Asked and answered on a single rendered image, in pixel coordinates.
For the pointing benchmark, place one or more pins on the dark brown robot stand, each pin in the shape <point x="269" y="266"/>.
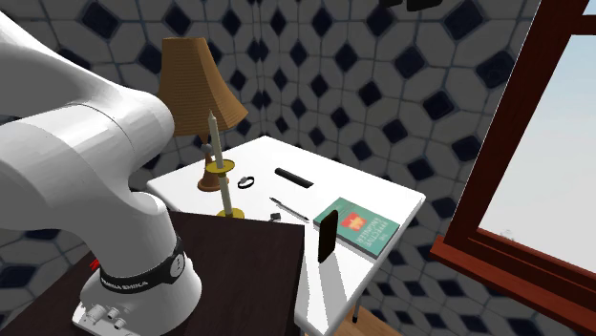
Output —
<point x="242" y="279"/>

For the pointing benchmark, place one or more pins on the small grey block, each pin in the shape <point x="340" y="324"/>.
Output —
<point x="275" y="216"/>

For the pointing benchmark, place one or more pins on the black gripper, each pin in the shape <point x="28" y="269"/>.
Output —
<point x="423" y="4"/>

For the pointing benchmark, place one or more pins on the white table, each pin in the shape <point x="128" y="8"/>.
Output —
<point x="358" y="184"/>

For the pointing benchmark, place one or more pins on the black phone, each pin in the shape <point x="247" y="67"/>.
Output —
<point x="327" y="237"/>

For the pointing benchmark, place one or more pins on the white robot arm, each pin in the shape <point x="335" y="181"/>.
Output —
<point x="70" y="153"/>

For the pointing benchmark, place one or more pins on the green book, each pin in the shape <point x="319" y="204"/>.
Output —
<point x="368" y="228"/>

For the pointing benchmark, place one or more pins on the red-brown framed window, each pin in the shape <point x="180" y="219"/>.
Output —
<point x="493" y="153"/>

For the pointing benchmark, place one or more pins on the cream candle in gold candlestick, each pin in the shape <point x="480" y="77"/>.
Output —
<point x="216" y="139"/>

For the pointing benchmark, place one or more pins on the brown table lamp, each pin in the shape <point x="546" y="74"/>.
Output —
<point x="198" y="84"/>

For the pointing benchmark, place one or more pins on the grey pen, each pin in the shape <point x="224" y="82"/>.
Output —
<point x="288" y="210"/>

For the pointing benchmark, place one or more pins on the black remote control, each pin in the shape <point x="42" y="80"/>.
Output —
<point x="293" y="178"/>

